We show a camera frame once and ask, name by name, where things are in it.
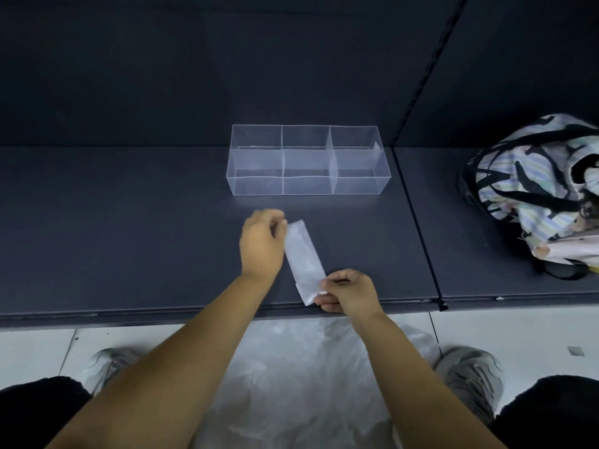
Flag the black trousers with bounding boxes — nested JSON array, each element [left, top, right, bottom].
[[0, 374, 599, 449]]

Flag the pile of plastic bags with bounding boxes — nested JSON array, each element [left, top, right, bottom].
[[190, 316, 444, 449]]

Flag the person's right hand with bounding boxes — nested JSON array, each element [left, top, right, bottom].
[[313, 268, 384, 324]]

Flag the black white striped tote bag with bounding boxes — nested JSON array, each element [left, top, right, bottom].
[[458, 112, 599, 281]]

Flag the clear plastic bag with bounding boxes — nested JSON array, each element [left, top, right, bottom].
[[284, 218, 329, 307]]

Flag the pink white folder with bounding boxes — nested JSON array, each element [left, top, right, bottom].
[[532, 232, 599, 268]]

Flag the person's left hand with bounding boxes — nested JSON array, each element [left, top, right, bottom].
[[239, 208, 289, 282]]

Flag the person's left forearm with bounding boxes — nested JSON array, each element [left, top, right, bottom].
[[46, 271, 283, 449]]

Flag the clear three-compartment plastic box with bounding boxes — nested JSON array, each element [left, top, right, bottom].
[[226, 124, 392, 197]]

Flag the small brown plush toy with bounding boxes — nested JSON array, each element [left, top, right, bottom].
[[577, 200, 599, 233]]

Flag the person's right forearm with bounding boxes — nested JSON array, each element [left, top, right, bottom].
[[348, 308, 510, 449]]

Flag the person's right grey shoe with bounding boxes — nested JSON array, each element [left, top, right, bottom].
[[432, 346, 505, 427]]

